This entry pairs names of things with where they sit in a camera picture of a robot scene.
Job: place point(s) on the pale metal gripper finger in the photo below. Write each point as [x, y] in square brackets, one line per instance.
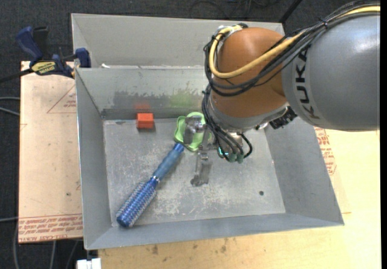
[191, 130]
[203, 171]

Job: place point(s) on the light green plastic cup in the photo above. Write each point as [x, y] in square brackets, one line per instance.
[180, 133]

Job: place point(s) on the grey metal bin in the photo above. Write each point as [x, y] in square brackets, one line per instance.
[236, 201]

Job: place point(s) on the orange-red small block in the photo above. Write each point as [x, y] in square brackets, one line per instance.
[145, 120]

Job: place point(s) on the blue hairbrush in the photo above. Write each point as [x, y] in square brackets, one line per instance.
[142, 195]

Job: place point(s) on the brown cardboard board red print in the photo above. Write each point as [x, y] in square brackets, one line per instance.
[48, 156]

